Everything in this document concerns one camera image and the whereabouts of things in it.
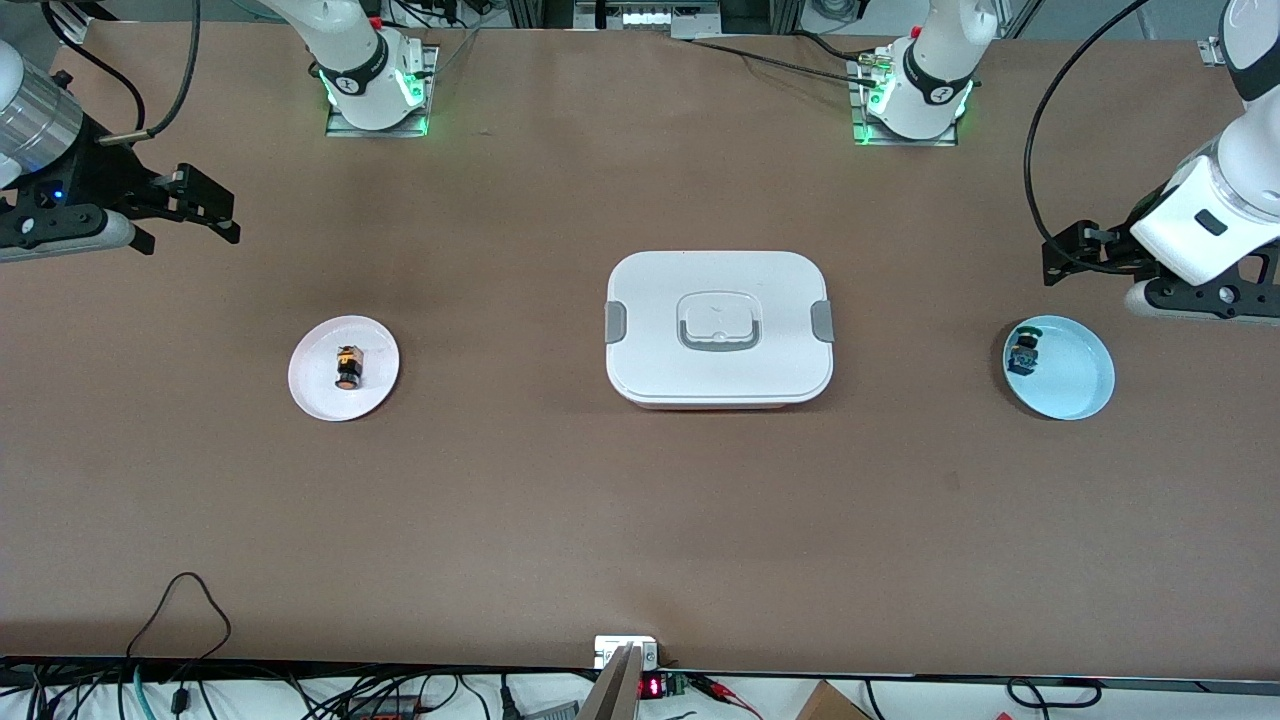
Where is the black cable tangle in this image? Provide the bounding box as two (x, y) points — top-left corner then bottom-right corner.
(0, 668), (601, 720)

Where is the small white mounting box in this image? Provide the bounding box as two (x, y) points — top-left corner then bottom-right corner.
(594, 636), (659, 669)

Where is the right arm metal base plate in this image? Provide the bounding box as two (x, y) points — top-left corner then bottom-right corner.
(325, 45), (439, 138)

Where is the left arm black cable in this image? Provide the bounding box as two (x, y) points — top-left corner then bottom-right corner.
(1022, 0), (1151, 273)

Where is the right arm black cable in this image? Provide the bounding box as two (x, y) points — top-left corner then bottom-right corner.
(40, 0), (202, 143)

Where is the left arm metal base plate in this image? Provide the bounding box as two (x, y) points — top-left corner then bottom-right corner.
(848, 55), (961, 148)

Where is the grey electronics unit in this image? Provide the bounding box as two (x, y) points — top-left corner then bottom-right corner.
(574, 0), (724, 34)

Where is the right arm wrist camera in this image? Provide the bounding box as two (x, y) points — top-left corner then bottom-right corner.
(0, 205), (138, 264)

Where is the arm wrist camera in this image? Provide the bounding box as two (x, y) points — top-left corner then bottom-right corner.
(1125, 248), (1280, 326)
(0, 205), (138, 264)

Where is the pale pink round plate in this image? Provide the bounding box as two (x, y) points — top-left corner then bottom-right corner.
(288, 316), (401, 422)

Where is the grey aluminium post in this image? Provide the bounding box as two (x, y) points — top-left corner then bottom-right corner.
(580, 644), (644, 720)

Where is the white lunch box grey handle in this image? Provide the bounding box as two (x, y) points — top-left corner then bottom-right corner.
(604, 250), (834, 411)

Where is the looped thin black cable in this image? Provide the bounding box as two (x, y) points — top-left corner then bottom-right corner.
(125, 571), (233, 720)

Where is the red clip lead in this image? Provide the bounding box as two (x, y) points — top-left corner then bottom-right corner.
(690, 674), (763, 720)

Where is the green push button switch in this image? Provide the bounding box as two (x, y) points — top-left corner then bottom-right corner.
(1006, 325), (1043, 376)

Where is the brown cardboard piece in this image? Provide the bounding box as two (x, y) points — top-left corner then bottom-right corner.
(795, 680), (873, 720)

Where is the light blue round plate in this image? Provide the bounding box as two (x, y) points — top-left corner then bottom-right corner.
(1002, 315), (1116, 421)

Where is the black cable loop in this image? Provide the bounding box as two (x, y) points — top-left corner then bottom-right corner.
(1005, 677), (1104, 709)

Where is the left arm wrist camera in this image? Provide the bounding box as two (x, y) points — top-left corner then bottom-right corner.
(1125, 248), (1280, 326)

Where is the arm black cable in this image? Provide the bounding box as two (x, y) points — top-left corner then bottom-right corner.
(40, 0), (202, 143)
(1022, 0), (1151, 273)

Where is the black power cable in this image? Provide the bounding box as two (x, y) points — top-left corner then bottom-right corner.
(688, 38), (879, 86)
(793, 28), (879, 64)

